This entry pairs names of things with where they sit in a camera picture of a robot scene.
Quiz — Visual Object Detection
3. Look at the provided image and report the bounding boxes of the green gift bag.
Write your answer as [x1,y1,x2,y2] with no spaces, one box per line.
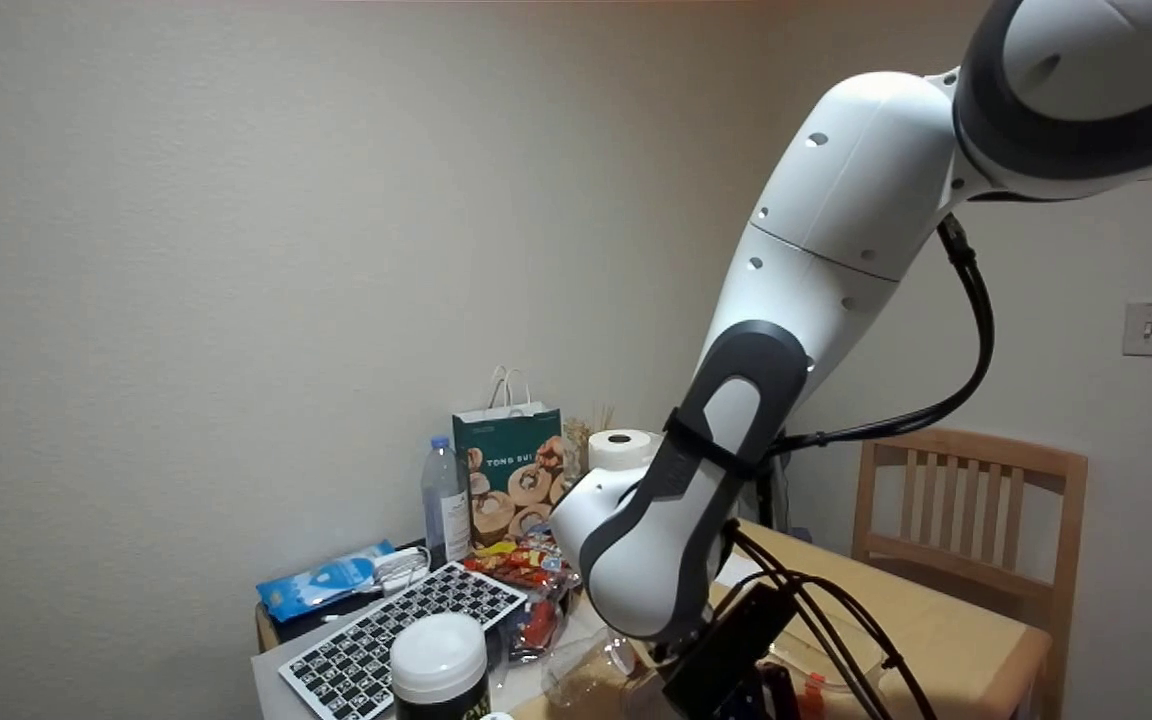
[448,366,568,549]

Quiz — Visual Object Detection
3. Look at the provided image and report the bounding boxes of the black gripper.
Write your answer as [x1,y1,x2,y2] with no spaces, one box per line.
[662,580,800,720]

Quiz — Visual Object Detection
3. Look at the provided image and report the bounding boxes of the clear water bottle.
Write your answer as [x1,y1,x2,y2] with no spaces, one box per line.
[418,432,475,574]

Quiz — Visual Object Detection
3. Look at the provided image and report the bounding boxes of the blue package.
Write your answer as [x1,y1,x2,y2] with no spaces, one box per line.
[255,541,433,631]

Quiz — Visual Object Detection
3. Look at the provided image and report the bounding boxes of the white wall light switch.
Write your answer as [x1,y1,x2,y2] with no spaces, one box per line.
[1122,302,1152,359]

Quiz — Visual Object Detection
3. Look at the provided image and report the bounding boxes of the clear container with orange pieces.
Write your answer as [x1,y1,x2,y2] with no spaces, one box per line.
[748,654,872,720]

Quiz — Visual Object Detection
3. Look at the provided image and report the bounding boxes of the wooden chair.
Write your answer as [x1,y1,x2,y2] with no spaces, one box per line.
[848,423,1091,720]

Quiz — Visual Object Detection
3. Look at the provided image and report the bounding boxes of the white lid jar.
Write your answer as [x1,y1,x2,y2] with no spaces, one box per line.
[387,609,496,720]

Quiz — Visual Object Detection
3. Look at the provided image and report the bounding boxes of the white paper towel roll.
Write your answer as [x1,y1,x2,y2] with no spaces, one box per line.
[585,423,674,482]

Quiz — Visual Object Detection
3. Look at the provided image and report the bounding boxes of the red snack packets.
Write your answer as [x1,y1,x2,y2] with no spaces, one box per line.
[460,531,585,672]

